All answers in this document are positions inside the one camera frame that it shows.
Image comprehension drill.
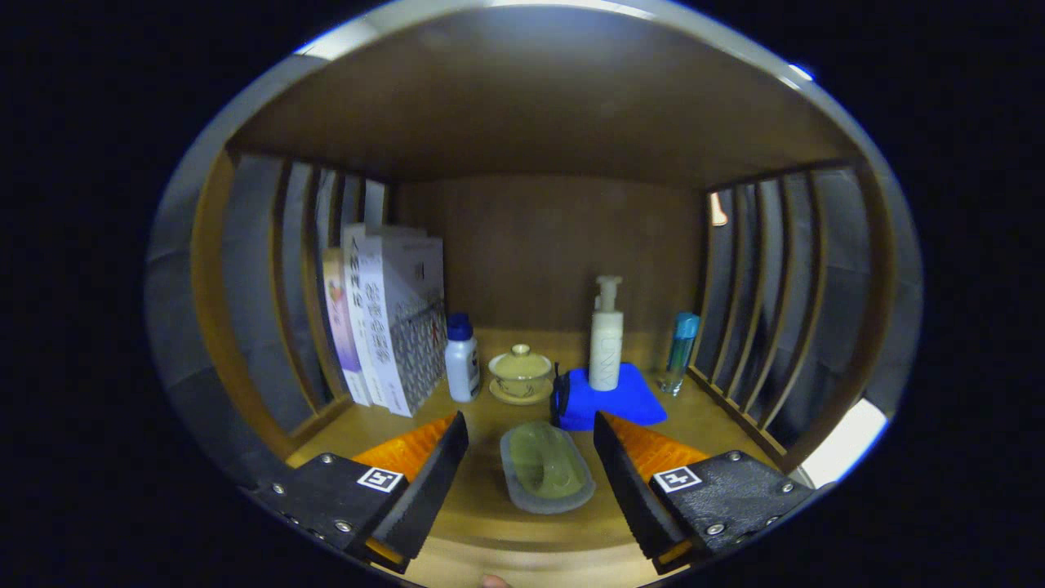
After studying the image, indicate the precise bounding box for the green soap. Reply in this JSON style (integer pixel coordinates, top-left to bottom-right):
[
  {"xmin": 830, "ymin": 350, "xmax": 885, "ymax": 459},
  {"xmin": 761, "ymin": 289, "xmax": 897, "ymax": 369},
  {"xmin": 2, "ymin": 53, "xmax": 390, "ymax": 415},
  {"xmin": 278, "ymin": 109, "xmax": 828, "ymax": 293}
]
[{"xmin": 500, "ymin": 421, "xmax": 597, "ymax": 515}]

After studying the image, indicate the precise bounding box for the white pump bottle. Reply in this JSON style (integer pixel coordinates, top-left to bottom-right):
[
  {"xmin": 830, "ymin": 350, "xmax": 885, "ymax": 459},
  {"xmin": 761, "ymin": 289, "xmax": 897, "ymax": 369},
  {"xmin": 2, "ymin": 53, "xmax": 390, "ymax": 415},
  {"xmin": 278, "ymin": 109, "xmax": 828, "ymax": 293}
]
[{"xmin": 589, "ymin": 275, "xmax": 625, "ymax": 392}]

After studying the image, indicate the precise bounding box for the teal clear bottle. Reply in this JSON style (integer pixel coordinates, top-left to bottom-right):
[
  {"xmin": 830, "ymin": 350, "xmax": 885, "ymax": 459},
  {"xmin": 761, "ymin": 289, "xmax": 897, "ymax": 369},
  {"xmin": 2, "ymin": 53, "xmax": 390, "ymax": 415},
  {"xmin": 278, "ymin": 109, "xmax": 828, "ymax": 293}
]
[{"xmin": 660, "ymin": 311, "xmax": 701, "ymax": 396}]

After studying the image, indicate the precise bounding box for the wooden countertop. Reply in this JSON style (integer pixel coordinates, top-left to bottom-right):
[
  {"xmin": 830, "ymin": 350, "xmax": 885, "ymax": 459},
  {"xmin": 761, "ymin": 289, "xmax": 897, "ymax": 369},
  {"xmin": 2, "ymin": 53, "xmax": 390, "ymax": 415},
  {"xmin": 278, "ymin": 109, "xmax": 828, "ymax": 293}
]
[{"xmin": 286, "ymin": 327, "xmax": 789, "ymax": 588}]

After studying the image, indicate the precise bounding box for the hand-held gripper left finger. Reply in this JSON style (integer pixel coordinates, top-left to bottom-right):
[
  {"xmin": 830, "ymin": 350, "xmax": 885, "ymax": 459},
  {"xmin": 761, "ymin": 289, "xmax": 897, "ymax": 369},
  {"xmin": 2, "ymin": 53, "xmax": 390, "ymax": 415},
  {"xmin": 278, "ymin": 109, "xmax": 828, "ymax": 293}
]
[{"xmin": 249, "ymin": 411, "xmax": 470, "ymax": 575}]

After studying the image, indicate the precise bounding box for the pink purple book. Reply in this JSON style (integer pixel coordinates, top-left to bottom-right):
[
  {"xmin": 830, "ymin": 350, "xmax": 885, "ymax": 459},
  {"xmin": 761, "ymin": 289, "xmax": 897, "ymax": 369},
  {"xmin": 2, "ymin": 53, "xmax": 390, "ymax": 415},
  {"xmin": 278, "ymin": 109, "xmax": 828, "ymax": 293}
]
[{"xmin": 321, "ymin": 247, "xmax": 372, "ymax": 407}]

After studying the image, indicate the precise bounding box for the white patterned book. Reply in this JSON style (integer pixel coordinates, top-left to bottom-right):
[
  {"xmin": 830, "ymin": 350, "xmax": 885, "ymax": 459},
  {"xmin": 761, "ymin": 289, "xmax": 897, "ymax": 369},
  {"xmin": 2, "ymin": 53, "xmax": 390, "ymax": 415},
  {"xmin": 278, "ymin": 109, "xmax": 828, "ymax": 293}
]
[{"xmin": 359, "ymin": 233, "xmax": 447, "ymax": 418}]

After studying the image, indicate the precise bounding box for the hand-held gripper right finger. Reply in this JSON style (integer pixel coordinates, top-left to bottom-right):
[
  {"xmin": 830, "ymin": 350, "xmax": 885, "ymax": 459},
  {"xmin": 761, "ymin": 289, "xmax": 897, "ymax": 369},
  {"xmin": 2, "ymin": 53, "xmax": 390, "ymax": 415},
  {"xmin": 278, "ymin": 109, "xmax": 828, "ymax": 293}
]
[{"xmin": 592, "ymin": 411, "xmax": 817, "ymax": 577}]

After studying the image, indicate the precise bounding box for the wooden cabinet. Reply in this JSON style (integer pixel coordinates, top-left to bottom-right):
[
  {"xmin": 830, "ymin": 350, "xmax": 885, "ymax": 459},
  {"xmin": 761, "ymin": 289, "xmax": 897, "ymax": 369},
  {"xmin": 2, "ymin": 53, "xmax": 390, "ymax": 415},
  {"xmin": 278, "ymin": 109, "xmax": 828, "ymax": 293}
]
[{"xmin": 147, "ymin": 0, "xmax": 923, "ymax": 588}]

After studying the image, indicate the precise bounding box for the yellow lidded teacup with saucer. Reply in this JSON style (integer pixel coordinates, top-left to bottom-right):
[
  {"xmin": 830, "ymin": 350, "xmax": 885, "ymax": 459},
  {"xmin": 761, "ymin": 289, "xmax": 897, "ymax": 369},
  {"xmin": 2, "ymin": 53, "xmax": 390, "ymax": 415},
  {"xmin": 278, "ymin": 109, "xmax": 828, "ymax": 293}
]
[{"xmin": 488, "ymin": 344, "xmax": 554, "ymax": 406}]

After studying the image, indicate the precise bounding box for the white side cabinet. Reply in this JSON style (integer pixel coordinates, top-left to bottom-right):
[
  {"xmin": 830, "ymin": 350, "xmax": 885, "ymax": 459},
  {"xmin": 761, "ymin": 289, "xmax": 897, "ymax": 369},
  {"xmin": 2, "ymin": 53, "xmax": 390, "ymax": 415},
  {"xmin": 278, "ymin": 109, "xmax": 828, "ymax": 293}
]
[{"xmin": 796, "ymin": 398, "xmax": 889, "ymax": 488}]

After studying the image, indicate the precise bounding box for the white bottle blue cap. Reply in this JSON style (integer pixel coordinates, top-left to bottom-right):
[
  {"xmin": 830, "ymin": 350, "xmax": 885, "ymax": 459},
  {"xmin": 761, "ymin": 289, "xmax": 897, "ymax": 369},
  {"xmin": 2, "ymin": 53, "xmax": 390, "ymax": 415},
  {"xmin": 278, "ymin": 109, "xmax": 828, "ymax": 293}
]
[{"xmin": 444, "ymin": 313, "xmax": 481, "ymax": 403}]

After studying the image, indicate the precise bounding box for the white book black lettering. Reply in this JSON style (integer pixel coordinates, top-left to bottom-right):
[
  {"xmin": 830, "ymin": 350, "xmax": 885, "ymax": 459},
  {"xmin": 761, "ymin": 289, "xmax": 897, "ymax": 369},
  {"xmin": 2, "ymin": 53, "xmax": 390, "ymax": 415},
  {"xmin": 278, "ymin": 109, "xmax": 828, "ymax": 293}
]
[{"xmin": 340, "ymin": 223, "xmax": 393, "ymax": 408}]

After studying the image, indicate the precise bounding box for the blue folded cloth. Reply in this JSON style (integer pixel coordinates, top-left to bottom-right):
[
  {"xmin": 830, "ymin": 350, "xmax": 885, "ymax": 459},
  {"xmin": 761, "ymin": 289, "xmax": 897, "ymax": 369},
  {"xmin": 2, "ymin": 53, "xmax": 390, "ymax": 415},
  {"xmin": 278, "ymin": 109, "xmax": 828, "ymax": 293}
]
[{"xmin": 551, "ymin": 363, "xmax": 669, "ymax": 432}]

